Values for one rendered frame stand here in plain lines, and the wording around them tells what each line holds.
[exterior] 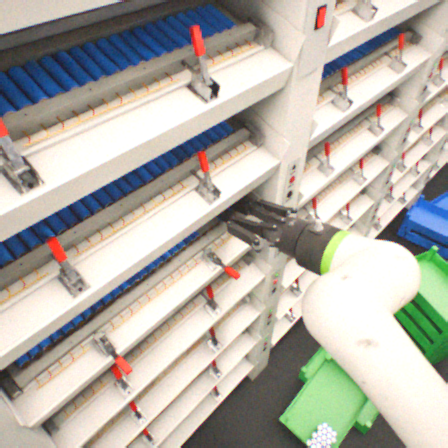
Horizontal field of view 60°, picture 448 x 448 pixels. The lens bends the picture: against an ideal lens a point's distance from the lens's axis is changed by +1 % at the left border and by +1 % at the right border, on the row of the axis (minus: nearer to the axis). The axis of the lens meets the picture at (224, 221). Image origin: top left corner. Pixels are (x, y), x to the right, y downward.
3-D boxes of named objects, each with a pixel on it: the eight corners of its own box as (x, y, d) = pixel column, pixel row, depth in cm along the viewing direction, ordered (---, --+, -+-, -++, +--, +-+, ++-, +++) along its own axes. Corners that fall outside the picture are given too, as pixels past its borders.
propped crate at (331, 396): (326, 462, 137) (325, 464, 130) (281, 419, 147) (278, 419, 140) (374, 392, 143) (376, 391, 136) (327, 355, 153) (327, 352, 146)
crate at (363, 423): (390, 394, 153) (396, 386, 148) (363, 434, 143) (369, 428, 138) (325, 344, 168) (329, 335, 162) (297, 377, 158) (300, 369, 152)
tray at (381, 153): (383, 170, 143) (406, 145, 132) (281, 262, 113) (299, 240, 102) (341, 136, 148) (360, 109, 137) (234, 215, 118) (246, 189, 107)
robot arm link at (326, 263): (421, 303, 65) (440, 246, 60) (389, 340, 57) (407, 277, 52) (345, 269, 73) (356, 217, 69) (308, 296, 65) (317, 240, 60)
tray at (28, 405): (266, 235, 94) (279, 215, 87) (33, 430, 64) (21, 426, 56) (211, 182, 99) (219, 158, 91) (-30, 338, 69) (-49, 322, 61)
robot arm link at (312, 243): (320, 291, 68) (347, 261, 73) (320, 242, 61) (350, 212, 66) (292, 277, 72) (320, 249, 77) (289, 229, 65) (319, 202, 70)
